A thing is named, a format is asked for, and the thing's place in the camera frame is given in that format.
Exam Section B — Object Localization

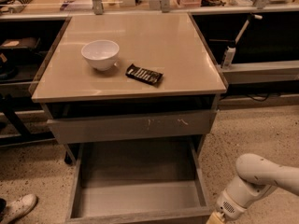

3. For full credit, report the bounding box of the grey drawer cabinet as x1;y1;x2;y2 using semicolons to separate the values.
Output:
32;13;226;163

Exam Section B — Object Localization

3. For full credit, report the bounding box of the white sneaker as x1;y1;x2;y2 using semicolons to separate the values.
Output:
0;194;37;224

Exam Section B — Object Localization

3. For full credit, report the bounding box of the grey drawer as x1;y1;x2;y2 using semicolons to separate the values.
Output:
65;138;212;224
48;109;216;144

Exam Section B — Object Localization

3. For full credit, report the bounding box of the white bowl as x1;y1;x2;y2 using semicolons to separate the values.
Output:
81;40;120;71

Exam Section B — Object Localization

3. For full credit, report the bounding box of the grey top drawer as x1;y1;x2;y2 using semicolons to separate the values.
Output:
48;109;216;144

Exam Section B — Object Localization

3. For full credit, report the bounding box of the black snack bar packet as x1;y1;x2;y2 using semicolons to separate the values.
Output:
125;63;163;85

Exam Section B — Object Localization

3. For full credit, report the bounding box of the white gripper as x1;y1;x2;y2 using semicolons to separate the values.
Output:
206;189;247;224

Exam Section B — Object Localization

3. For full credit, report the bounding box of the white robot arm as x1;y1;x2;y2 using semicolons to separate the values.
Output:
206;153;299;224

